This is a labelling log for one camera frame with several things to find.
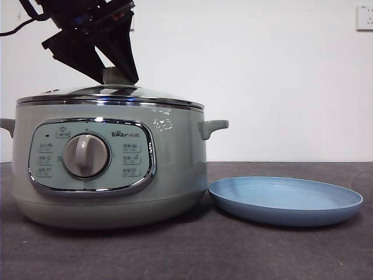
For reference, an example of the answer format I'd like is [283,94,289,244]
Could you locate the glass lid with green knob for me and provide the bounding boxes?
[16,66,203,111]

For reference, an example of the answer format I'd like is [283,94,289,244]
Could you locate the pale green electric steamer pot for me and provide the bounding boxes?
[0,100,230,231]

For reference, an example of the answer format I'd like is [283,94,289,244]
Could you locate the blue plate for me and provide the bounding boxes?
[207,176,364,228]

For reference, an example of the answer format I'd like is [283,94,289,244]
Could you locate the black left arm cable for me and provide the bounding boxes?
[0,5,40,37]

